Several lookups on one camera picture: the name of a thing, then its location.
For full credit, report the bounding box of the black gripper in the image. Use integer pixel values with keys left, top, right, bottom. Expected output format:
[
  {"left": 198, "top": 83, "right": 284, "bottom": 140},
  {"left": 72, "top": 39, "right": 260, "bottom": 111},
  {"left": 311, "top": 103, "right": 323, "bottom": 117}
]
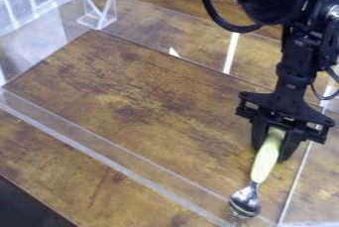
[{"left": 236, "top": 91, "right": 335, "bottom": 163}]

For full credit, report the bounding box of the green handled metal spoon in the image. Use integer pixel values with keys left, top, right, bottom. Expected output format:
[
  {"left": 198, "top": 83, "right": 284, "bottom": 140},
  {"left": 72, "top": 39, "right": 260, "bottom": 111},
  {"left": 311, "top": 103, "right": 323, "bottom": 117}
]
[{"left": 230, "top": 128, "right": 284, "bottom": 218}]

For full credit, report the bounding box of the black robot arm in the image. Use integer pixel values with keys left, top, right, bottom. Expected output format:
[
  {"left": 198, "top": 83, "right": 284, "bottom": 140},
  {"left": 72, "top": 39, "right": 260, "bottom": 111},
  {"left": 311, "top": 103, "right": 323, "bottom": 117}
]
[{"left": 202, "top": 0, "right": 339, "bottom": 162}]

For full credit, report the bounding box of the black cable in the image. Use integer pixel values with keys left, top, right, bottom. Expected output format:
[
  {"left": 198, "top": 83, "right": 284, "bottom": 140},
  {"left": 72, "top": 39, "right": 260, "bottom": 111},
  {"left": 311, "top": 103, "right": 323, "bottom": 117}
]
[{"left": 310, "top": 65, "right": 339, "bottom": 101}]

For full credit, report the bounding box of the clear acrylic enclosure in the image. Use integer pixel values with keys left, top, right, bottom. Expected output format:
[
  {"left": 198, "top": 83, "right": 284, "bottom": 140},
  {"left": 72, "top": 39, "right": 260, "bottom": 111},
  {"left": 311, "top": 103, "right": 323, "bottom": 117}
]
[{"left": 0, "top": 0, "right": 339, "bottom": 227}]

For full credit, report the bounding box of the clear acrylic corner bracket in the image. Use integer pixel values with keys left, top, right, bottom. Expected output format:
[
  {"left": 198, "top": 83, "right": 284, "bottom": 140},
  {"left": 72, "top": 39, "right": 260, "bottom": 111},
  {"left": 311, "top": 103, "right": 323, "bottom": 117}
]
[{"left": 77, "top": 0, "right": 117, "bottom": 30}]

